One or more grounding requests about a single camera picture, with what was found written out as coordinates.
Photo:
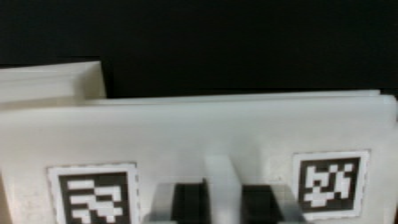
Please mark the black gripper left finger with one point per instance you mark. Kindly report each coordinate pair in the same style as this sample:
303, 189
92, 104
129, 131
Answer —
181, 204

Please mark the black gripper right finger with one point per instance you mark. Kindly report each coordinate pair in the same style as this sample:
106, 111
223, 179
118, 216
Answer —
269, 205

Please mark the white cabinet body box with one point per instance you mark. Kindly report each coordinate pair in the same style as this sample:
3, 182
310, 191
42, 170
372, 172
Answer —
67, 84

